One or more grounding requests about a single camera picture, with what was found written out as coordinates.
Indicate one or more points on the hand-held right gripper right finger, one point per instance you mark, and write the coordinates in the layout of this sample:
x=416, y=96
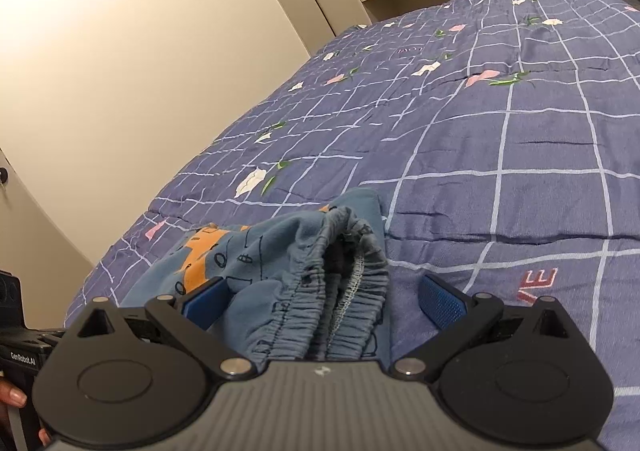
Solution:
x=441, y=302

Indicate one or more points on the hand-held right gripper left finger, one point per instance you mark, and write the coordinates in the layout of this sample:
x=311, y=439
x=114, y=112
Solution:
x=207, y=305

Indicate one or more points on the blue printed pants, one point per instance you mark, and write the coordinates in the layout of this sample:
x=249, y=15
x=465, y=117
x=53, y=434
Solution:
x=280, y=251

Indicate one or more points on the person's left hand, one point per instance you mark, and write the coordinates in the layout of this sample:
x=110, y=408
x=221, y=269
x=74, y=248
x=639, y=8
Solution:
x=12, y=393

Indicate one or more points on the blue checked floral blanket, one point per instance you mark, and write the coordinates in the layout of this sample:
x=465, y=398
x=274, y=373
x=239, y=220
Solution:
x=450, y=131

